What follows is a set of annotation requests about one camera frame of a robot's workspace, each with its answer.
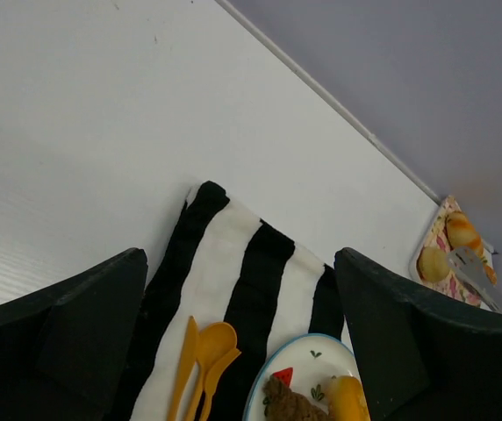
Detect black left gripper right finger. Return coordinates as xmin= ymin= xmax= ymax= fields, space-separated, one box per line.
xmin=334 ymin=247 xmax=502 ymax=420

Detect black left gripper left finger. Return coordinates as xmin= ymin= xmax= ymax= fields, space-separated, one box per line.
xmin=0 ymin=248 xmax=147 ymax=420

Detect glazed bagel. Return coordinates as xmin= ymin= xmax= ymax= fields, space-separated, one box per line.
xmin=326 ymin=375 xmax=370 ymax=421

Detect metal serving tongs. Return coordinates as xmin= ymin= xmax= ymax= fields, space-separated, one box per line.
xmin=447 ymin=246 xmax=502 ymax=314

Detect brown chocolate bread slice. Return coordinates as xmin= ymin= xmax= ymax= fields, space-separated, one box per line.
xmin=263 ymin=375 xmax=330 ymax=421

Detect small pale round bun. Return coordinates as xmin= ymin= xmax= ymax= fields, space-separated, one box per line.
xmin=417 ymin=246 xmax=450 ymax=283

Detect watermelon pattern plate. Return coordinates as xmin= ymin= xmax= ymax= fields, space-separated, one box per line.
xmin=242 ymin=333 xmax=360 ymax=420

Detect floral tray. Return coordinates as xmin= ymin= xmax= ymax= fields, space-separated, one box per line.
xmin=409 ymin=196 xmax=497 ymax=309

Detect orange plastic knife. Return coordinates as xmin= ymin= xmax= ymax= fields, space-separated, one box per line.
xmin=166 ymin=316 xmax=199 ymax=421

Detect striped round bun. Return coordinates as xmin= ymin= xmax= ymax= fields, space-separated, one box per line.
xmin=446 ymin=211 xmax=484 ymax=258

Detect orange plastic fork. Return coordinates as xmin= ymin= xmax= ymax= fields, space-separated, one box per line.
xmin=199 ymin=347 xmax=241 ymax=421

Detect orange plastic spoon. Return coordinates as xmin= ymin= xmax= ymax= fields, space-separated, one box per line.
xmin=184 ymin=322 xmax=237 ymax=420

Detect black white striped placemat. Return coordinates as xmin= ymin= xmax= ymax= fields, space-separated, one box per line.
xmin=109 ymin=182 xmax=348 ymax=420

